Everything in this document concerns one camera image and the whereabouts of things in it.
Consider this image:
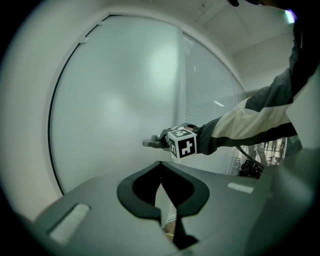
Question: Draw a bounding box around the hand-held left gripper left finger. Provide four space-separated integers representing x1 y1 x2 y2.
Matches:
21 161 184 256

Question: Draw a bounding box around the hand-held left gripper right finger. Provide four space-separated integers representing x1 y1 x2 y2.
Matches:
161 161 274 256

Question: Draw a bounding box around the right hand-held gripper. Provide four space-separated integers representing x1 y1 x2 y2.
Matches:
158 123 201 160

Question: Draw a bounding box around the metal door handle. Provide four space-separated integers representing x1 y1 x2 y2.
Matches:
141 134 166 151

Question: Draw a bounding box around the frosted glass wall panel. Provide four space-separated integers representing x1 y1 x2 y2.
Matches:
47 13 187 227

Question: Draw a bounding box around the person's right forearm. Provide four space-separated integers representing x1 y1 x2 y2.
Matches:
195 94 299 156

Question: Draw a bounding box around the stack of black chair bases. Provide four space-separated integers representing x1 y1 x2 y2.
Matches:
237 159 264 180

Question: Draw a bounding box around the glass partition with blinds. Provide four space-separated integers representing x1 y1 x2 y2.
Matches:
181 30 248 176

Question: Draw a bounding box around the person's dark and white jacket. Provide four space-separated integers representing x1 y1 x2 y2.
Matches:
246 21 320 118

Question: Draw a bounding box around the black cable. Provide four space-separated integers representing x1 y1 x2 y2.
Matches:
234 145 266 169

